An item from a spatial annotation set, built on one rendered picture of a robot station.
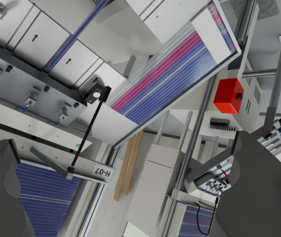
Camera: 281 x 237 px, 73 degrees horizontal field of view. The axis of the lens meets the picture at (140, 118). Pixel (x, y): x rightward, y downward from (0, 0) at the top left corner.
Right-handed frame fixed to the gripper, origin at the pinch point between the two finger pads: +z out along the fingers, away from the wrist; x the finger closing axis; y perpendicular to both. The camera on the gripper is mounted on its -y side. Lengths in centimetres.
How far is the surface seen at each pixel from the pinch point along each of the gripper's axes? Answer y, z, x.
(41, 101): 18, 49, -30
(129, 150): 373, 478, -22
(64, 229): 71, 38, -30
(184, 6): -9, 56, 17
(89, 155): 61, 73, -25
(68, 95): 17, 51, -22
